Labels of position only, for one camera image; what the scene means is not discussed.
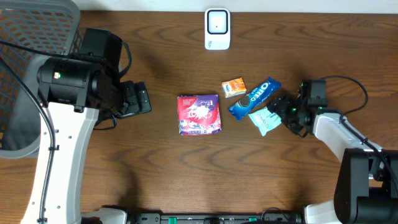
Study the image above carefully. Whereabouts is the teal wipes packet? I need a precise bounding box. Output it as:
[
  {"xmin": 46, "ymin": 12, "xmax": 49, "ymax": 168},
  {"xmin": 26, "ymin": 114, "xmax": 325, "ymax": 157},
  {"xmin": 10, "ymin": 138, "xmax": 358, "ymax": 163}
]
[{"xmin": 249, "ymin": 107, "xmax": 282, "ymax": 136}]

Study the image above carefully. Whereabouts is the blue Oreo cookie pack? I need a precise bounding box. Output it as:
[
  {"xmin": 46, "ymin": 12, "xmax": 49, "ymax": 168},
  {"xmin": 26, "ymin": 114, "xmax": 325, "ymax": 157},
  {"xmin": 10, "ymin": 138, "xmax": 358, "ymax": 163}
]
[{"xmin": 228, "ymin": 77, "xmax": 281, "ymax": 121}]

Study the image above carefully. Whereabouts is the red purple pad package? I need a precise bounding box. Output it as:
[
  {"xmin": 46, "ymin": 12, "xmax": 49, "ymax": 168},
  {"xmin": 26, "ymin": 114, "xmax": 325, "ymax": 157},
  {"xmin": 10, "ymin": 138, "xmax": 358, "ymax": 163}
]
[{"xmin": 177, "ymin": 95, "xmax": 221, "ymax": 136}]

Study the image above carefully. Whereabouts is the orange Kleenex tissue pack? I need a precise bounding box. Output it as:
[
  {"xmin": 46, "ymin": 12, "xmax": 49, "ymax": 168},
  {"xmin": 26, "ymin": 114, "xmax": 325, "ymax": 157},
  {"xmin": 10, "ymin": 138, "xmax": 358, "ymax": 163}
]
[{"xmin": 221, "ymin": 78, "xmax": 247, "ymax": 98}]

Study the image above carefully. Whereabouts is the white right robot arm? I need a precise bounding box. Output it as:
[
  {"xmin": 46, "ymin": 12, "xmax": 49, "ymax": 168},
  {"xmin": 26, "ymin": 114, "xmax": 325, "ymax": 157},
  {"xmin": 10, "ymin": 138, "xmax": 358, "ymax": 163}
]
[{"xmin": 267, "ymin": 79, "xmax": 397, "ymax": 223}]

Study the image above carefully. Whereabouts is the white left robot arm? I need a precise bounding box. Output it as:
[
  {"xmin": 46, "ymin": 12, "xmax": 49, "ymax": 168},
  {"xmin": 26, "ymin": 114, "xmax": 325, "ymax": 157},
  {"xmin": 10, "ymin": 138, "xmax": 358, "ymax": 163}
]
[{"xmin": 22, "ymin": 28, "xmax": 152, "ymax": 223}]

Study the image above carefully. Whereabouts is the dark grey plastic basket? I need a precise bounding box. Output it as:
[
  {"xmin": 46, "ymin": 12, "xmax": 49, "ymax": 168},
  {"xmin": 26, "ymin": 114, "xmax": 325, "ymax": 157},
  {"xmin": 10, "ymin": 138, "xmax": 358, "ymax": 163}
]
[{"xmin": 1, "ymin": 0, "xmax": 82, "ymax": 159}]

